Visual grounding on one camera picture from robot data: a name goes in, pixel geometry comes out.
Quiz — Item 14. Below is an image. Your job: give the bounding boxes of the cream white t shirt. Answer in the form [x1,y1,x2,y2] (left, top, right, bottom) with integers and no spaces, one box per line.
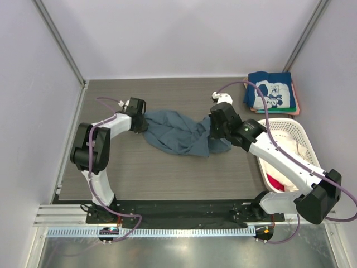
[262,130,312,192]

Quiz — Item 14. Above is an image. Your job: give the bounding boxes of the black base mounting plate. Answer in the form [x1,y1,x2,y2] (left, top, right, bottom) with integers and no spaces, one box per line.
[85,199,286,224]

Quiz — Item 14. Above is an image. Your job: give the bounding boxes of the grey-blue t shirt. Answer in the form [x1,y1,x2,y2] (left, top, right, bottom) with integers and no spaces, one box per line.
[143,110,232,157]

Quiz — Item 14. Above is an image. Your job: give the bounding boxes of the aluminium front rail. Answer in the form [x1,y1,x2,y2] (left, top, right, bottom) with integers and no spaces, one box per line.
[33,203,340,227]

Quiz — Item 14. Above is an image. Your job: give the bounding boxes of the aluminium right corner post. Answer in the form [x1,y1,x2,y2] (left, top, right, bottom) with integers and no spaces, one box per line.
[282,0,331,72]

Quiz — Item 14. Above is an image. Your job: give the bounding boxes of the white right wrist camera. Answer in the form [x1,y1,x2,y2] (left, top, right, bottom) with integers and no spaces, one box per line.
[211,92,233,105]

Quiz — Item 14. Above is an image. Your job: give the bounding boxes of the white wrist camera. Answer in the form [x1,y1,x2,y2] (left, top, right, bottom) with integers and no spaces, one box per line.
[118,100,130,107]
[211,92,233,105]

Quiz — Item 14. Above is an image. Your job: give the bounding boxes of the white plastic laundry basket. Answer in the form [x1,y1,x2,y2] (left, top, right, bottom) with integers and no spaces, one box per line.
[257,118,320,193]

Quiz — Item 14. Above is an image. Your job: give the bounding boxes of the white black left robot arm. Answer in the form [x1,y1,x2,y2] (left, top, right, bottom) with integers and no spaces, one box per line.
[70,97,148,223]

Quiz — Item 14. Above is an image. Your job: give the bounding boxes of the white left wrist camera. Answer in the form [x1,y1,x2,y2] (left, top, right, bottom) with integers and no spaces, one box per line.
[118,100,130,107]

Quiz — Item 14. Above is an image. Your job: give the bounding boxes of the aluminium left corner post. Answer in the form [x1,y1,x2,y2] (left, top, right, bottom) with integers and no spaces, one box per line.
[32,0,86,87]

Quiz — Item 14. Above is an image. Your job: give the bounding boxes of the aluminium corner post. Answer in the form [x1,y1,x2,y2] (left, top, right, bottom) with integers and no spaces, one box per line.
[32,0,86,87]
[282,0,331,72]

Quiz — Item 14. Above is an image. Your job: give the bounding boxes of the beige folded t shirt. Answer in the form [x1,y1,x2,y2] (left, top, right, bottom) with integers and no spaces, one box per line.
[243,77,248,89]

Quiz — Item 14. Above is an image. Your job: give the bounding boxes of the white slotted cable duct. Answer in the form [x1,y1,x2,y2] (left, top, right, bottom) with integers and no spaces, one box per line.
[46,226,256,238]

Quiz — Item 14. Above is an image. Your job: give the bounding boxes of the blue printed folded t shirt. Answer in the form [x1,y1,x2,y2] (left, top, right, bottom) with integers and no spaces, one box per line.
[244,71,296,110]

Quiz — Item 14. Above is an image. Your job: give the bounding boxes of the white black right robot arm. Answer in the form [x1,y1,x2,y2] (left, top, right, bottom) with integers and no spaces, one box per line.
[209,102,341,224]

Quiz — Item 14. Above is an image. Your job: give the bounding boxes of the red t shirt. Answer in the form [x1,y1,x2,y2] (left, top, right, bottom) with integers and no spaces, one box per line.
[267,174,285,192]

